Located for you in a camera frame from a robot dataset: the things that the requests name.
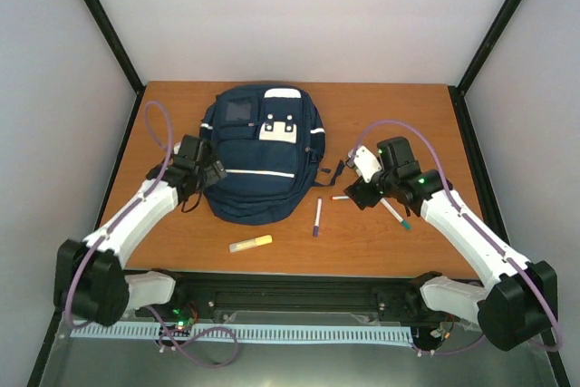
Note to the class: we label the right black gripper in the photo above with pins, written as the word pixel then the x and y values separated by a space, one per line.
pixel 360 192

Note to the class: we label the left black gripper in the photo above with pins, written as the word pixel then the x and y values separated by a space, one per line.
pixel 214 175

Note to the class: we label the navy blue backpack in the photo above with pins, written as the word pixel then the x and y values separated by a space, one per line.
pixel 270 139

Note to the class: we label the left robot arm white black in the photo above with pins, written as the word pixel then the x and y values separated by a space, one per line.
pixel 127 233

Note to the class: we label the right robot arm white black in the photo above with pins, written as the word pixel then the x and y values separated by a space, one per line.
pixel 516 300

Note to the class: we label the green capped marker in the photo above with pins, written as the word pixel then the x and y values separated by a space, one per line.
pixel 395 214

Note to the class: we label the purple capped marker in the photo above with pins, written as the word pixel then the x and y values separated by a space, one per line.
pixel 317 217

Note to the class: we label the yellow highlighter pen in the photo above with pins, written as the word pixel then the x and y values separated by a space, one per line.
pixel 250 243

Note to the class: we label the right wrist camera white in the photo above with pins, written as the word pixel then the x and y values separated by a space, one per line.
pixel 365 164

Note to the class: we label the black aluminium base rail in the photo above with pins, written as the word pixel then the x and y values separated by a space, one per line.
pixel 393 299

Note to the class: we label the light blue cable duct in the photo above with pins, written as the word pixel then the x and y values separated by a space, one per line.
pixel 264 333

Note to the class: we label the left black frame post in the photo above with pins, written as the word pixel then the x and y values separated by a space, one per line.
pixel 103 22

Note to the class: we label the black frame post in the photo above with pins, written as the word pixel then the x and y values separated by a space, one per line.
pixel 103 22
pixel 485 48

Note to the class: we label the right black frame post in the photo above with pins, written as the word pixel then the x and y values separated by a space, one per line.
pixel 485 48

